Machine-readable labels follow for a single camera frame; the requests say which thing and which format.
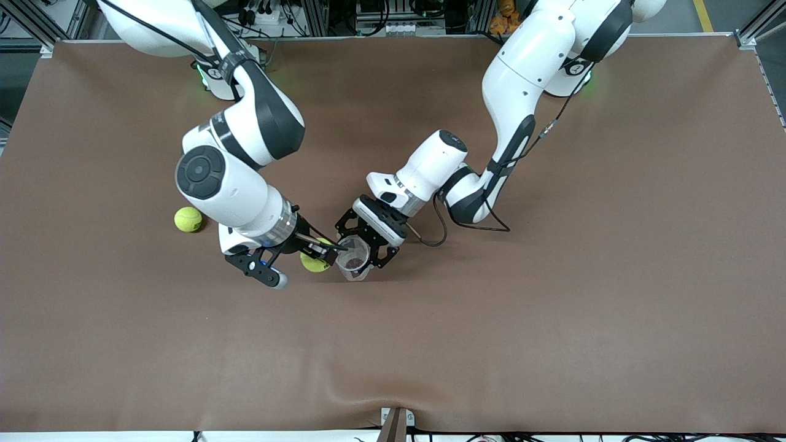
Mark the yellow-green tennis ball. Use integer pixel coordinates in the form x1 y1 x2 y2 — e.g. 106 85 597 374
300 238 332 273
174 206 203 233

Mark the clear tennis ball can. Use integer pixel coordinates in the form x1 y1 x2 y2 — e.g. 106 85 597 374
337 236 373 282

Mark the brown table mat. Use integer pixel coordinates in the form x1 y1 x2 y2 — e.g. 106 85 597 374
0 34 786 434

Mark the white terminal block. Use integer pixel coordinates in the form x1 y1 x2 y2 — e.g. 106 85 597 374
379 21 426 36

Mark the black electronics box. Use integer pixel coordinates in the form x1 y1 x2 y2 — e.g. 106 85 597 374
355 0 446 22

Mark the white power strip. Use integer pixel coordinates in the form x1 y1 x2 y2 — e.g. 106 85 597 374
236 5 289 26

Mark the pile of orange objects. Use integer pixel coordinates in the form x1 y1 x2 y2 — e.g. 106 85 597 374
489 0 523 34

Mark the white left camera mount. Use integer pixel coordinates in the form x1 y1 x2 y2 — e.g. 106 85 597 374
367 172 403 206

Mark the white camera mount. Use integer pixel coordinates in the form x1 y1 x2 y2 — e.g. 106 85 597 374
367 172 403 206
219 227 254 256

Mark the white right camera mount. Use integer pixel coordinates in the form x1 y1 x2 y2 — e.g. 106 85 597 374
219 227 254 256

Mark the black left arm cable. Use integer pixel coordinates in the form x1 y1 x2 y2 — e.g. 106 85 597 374
405 58 593 247

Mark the metal table clamp bracket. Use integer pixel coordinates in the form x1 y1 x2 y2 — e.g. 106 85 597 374
376 406 416 442

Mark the aluminium frame post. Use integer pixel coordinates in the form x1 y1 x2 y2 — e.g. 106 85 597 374
300 0 330 36
468 0 496 34

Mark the aluminium frame rail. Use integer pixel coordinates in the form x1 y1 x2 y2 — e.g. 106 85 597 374
734 0 786 50
0 0 93 59

